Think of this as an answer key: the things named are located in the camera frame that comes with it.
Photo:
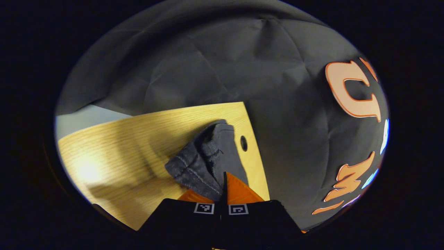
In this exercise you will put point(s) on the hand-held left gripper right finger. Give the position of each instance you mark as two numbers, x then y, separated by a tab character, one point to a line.
260	218

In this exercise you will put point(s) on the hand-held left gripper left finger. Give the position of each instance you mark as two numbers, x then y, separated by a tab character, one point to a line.
180	218

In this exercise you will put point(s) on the dark grey jeans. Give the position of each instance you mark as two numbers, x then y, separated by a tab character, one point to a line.
208	156

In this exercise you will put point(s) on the black backdrop cloth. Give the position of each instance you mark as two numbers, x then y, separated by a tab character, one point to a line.
277	86

